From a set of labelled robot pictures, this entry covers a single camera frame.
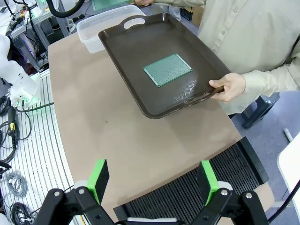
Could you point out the dark brown plastic tray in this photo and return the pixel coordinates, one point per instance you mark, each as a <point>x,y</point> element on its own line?
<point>150,93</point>

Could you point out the black plastic stool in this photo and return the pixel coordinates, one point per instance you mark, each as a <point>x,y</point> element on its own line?
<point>260,110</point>

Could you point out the black slotted PCB rack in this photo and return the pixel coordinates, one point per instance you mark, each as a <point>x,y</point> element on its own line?
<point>187,192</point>

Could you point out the person's left hand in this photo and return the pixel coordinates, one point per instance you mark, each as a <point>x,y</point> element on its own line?
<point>230,86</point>

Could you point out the white tube leg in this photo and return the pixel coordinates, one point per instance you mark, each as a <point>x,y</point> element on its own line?
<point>287,134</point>

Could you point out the green board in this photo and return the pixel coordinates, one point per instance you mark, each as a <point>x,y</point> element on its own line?
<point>105,4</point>

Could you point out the clear plastic storage box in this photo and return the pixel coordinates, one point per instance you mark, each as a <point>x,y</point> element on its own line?
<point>90,35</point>

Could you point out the white slatted base platform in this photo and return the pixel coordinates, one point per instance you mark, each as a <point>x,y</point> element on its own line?
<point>42,145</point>

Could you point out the person's left forearm beige sleeve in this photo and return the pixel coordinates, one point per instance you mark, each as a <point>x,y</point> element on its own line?
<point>269,79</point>

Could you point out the white table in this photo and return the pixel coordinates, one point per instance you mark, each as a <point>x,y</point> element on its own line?
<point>290,164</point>

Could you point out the person's beige shirt torso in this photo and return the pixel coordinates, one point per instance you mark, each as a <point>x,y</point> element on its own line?
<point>246,35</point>

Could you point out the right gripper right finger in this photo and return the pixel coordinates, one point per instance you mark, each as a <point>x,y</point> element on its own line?
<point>207,180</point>

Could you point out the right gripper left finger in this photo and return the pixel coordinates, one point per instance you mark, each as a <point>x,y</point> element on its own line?
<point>98,178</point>

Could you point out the person's right hand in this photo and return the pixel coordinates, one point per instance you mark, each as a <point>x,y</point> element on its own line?
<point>145,2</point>

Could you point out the aluminium frame equipment cart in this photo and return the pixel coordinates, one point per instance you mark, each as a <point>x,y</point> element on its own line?
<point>30,35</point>

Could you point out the green perforated PCB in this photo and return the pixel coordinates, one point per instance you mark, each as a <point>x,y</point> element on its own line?
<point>167,70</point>

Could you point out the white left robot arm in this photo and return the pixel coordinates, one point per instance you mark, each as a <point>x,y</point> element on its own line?
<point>16,75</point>

